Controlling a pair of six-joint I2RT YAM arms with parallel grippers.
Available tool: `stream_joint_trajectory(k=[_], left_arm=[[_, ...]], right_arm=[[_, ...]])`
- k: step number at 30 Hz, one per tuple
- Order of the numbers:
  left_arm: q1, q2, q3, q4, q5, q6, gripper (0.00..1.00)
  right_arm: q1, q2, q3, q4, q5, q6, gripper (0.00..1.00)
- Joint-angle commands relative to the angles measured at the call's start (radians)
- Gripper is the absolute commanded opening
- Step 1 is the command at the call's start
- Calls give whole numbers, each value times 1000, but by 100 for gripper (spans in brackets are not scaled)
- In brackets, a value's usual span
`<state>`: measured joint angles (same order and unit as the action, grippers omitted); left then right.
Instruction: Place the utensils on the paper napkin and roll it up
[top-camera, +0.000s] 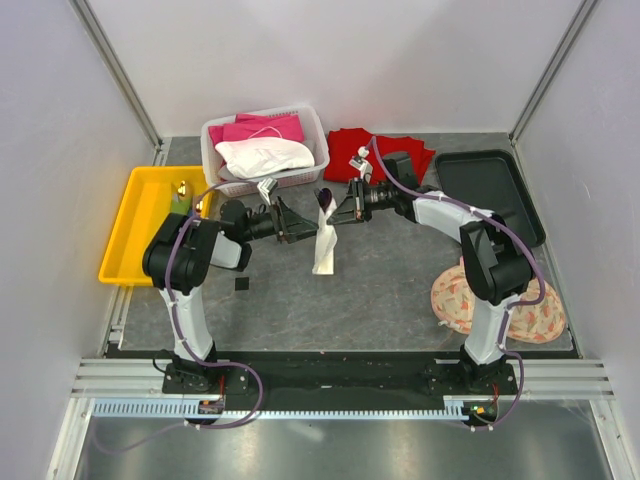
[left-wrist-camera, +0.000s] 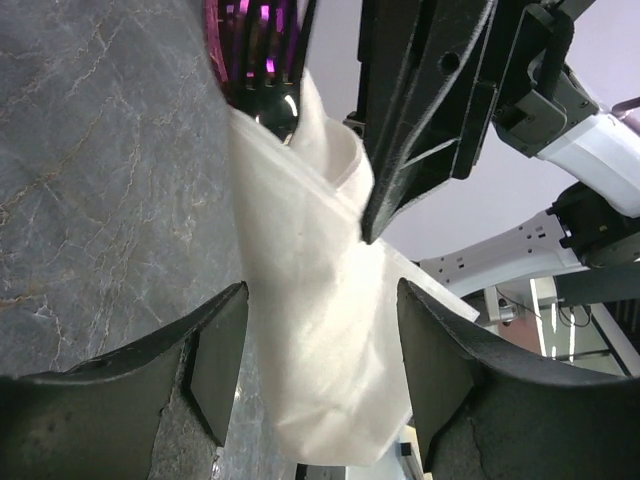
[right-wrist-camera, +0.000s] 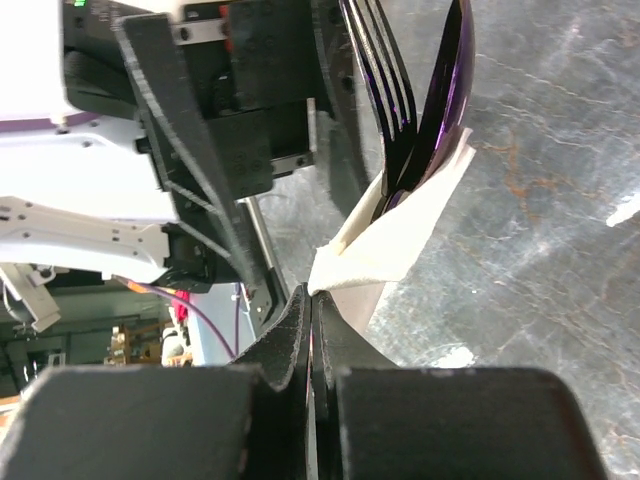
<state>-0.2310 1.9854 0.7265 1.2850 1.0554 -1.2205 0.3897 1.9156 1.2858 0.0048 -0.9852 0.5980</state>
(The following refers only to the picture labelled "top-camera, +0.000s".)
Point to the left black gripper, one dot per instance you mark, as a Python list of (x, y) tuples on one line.
[(293, 226)]

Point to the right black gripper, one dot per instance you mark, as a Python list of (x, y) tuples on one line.
[(346, 212)]

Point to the white paper napkin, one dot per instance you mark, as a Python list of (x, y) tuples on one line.
[(326, 240)]

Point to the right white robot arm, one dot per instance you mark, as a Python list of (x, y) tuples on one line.
[(497, 265)]

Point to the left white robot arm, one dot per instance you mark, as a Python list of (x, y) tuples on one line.
[(183, 249)]

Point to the red folded cloth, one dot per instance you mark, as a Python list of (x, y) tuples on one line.
[(344, 144)]

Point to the white plastic basket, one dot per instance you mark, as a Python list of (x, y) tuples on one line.
[(315, 140)]

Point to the white cloth in basket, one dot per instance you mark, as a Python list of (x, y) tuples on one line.
[(262, 156)]

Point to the small black square marker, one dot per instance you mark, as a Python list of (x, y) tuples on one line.
[(242, 283)]

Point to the pink cloth in basket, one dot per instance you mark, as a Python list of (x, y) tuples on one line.
[(248, 126)]

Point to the yellow plastic tray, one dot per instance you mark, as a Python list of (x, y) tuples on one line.
[(144, 207)]

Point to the black plastic tray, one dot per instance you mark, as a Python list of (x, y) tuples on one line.
[(491, 180)]

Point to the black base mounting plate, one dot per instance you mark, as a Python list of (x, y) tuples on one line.
[(338, 381)]

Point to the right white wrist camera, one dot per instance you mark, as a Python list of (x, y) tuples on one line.
[(361, 164)]

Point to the grey slotted cable duct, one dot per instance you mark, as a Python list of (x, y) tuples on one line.
[(211, 407)]

